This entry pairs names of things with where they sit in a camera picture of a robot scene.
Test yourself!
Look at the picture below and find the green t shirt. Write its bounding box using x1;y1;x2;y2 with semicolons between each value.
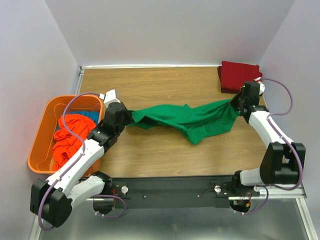
129;99;239;145

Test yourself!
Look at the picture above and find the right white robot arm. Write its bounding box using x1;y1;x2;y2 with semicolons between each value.
229;77;306;196

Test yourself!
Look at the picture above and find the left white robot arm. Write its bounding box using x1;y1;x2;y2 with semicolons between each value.
30;100;132;231

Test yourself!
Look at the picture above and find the blue t shirt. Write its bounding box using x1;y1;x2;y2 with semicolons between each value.
57;111;100;132

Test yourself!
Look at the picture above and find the orange t shirt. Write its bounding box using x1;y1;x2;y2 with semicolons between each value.
52;126;95;171

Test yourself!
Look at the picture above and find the orange plastic basket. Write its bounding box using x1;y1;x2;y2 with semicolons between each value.
27;94;104;175

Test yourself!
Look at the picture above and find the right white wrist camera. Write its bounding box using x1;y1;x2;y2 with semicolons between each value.
254;77;266;96

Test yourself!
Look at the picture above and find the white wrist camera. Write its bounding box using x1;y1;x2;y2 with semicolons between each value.
254;77;266;96
99;89;121;106

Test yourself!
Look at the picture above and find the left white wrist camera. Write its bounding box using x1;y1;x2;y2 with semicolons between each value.
99;89;121;106

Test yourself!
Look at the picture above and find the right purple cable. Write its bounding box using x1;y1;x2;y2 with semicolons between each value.
233;78;304;216

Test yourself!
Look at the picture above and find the purple cable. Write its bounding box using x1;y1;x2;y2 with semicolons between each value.
233;78;304;216
37;92;126;231

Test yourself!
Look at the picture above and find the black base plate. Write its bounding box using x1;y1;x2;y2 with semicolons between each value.
102;175;260;209

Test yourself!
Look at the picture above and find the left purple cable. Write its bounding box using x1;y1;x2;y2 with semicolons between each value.
37;92;126;231

